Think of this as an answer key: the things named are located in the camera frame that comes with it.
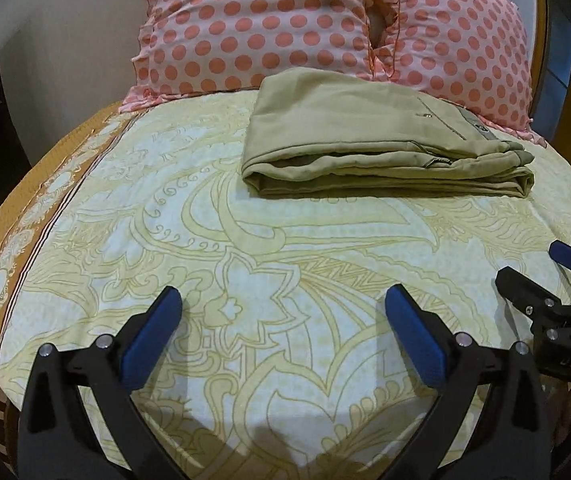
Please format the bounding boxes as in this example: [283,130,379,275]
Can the pink polka dot pillow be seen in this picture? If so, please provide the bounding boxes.
[132,0,373,98]
[365,0,549,148]

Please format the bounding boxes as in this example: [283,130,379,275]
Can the wooden headboard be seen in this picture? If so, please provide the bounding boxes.
[508,0,571,173]

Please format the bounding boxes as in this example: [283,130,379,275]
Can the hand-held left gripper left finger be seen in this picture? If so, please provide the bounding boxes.
[18,285,189,480]

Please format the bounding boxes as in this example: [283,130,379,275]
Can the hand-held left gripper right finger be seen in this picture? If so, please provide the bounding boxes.
[384,284,555,480]

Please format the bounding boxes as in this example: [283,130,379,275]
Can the khaki pants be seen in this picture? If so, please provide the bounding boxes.
[240,66,536,199]

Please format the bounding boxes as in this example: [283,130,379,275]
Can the yellow floral bed sheet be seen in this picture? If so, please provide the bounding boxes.
[0,87,571,480]

